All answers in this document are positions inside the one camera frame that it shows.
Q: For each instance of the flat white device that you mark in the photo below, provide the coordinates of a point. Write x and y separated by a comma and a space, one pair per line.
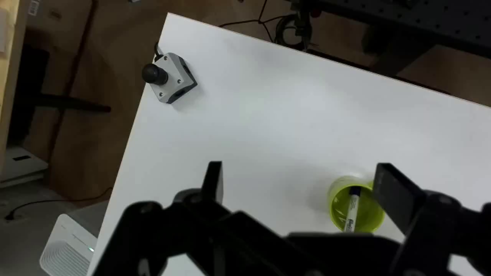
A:
20, 163

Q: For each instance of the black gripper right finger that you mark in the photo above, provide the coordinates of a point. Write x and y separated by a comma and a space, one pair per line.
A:
396, 197

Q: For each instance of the white marker with black cap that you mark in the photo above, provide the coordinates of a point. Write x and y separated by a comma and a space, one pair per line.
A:
353, 208

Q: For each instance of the brown cardboard box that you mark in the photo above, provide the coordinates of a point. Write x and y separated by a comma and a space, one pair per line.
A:
97, 62

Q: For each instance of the black perforated breadboard table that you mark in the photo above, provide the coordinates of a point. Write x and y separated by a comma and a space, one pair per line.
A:
439, 21

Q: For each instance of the grey block camera black lens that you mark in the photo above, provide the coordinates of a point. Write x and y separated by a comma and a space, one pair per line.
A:
171, 77

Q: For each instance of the light wooden shelf post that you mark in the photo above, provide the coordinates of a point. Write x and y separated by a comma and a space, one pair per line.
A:
9, 62

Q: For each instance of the white perforated appliance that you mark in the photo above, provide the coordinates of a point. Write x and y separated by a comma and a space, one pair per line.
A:
63, 251

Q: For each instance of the lime green mug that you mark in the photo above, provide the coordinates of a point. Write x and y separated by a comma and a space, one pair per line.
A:
365, 215

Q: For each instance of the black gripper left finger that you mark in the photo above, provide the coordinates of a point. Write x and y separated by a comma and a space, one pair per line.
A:
212, 182

